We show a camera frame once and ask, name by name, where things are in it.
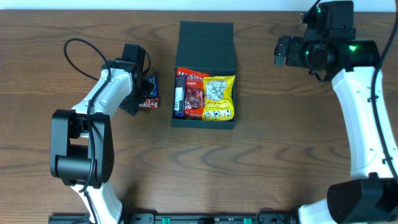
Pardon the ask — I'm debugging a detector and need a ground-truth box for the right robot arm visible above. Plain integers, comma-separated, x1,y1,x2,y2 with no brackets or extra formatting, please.
274,1,397,223

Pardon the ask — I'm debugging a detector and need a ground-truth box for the dark blue candy bar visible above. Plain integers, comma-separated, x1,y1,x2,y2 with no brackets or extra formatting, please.
174,76,186,118

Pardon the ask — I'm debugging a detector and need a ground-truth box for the red snack bag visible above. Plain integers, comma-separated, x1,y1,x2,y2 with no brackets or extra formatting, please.
177,67,210,119

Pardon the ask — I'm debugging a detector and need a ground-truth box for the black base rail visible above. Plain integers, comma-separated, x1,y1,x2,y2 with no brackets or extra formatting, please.
47,211,301,224

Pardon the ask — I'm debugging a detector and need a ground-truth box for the green red KitKat bar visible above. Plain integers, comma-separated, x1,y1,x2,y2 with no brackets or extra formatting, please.
139,98,159,109

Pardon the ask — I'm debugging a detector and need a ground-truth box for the blue Eclipse mint tin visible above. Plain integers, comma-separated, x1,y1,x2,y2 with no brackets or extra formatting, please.
146,76,159,98

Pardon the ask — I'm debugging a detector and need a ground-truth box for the dark green lidded box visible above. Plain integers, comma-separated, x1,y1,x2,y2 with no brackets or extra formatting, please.
170,21,237,129

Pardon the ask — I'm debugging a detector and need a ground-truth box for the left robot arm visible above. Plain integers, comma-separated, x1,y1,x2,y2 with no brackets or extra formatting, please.
49,44,154,223

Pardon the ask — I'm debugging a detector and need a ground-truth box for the yellow snack bag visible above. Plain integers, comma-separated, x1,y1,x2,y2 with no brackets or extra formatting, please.
202,75,235,121

